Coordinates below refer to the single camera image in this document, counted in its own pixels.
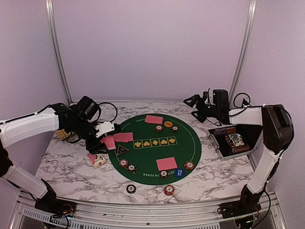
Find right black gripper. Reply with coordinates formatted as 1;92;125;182
182;94;219;123

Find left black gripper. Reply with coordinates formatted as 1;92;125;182
68;117;109;154

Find red playing card deck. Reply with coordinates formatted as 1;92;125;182
100;136;116;150

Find orange big blind button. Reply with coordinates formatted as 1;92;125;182
163;121;173;128

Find card dealt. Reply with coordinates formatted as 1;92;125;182
113;132;133;142
156;157;178;171
145;115;163;125

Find triangular all-in dealer button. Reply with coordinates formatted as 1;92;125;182
116;145;130;156

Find red chips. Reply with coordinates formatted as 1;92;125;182
184;161;195;170
155;125;163;132
119;159;129;167

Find blue small blind button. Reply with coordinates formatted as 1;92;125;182
174;168;185;178

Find black poker chip stack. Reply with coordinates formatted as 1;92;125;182
126;185;136;194

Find red poker chip stack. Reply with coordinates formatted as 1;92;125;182
164;185;174;196

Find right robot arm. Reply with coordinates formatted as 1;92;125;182
183;89;295;214

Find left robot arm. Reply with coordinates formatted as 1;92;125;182
0;96;115;213

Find woven bamboo tray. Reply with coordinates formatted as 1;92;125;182
55;129;71;140

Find playing card box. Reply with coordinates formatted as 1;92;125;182
87;153;106;168

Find aluminium poker chip case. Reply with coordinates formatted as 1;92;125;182
208;124;263;161

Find round green poker mat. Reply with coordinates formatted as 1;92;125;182
109;114;202;186

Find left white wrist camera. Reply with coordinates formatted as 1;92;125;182
94;121;121;138

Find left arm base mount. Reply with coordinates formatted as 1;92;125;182
35;199;76;217

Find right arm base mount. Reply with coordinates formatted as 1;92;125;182
217;201;262;219

